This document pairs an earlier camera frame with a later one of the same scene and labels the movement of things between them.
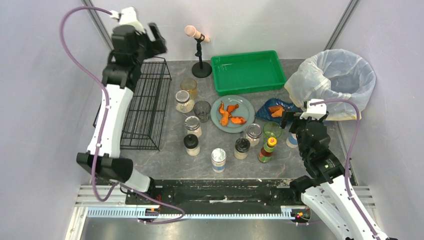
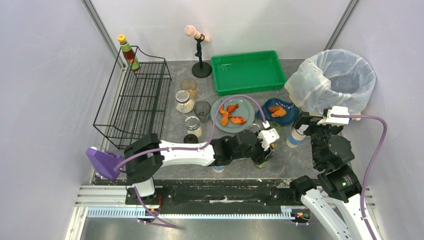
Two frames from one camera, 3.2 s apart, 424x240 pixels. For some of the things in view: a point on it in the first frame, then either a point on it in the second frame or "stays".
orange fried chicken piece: x=238 y=120 stays
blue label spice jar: x=292 y=141 stays
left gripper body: x=145 y=40 -> x=262 y=154
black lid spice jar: x=190 y=142 stays
